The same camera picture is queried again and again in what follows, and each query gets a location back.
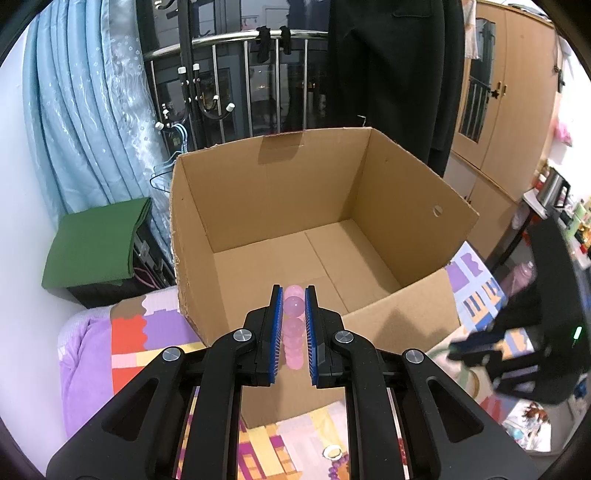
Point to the pink bottle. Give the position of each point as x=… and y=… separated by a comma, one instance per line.
x=521, y=275

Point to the metal railing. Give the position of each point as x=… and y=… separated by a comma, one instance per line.
x=221, y=39

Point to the black storage crate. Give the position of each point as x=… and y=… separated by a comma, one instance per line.
x=147, y=265

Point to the cluttered white desk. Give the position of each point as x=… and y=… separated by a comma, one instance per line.
x=535, y=203

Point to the black sock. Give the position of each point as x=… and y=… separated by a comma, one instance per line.
x=264, y=44
x=285, y=39

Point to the light blue clothes hanger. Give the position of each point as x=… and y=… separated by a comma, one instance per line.
x=182, y=134

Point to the black hanging coat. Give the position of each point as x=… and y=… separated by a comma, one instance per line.
x=392, y=69

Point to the metal kettle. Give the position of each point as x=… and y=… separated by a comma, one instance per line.
x=551, y=187

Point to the colourful printed blanket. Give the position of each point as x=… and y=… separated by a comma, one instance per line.
x=129, y=332

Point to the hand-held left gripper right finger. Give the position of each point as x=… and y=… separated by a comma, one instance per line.
x=309, y=323

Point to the green folded cloth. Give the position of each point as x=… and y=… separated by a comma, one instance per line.
x=92, y=244

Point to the floral hanging cloth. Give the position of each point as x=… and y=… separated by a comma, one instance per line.
x=471, y=27

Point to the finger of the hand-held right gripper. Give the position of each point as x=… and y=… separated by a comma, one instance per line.
x=517, y=381
x=489, y=346

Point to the black coat rack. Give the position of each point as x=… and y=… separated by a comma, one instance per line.
x=187, y=46

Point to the light blue curtain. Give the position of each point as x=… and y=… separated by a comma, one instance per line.
x=78, y=115

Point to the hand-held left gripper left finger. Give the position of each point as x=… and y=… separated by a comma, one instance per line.
x=278, y=323

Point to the wooden wardrobe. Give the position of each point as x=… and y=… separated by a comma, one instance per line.
x=521, y=115

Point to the cardboard box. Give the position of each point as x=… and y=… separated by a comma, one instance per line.
x=258, y=207

